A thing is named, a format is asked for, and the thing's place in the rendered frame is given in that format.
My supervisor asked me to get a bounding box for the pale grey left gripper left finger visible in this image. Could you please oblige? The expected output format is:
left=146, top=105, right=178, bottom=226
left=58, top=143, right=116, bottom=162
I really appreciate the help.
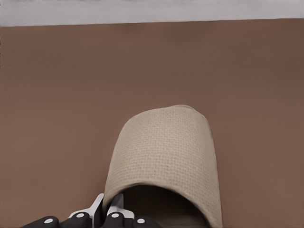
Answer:
left=68, top=192, right=105, bottom=228

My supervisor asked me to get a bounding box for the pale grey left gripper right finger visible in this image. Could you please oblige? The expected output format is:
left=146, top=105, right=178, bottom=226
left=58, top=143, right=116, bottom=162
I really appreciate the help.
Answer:
left=106, top=193, right=135, bottom=222

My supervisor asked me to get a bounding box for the beige woven fabric slipper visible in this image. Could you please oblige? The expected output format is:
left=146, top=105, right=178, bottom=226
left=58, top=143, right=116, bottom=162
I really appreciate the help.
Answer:
left=101, top=104, right=223, bottom=228

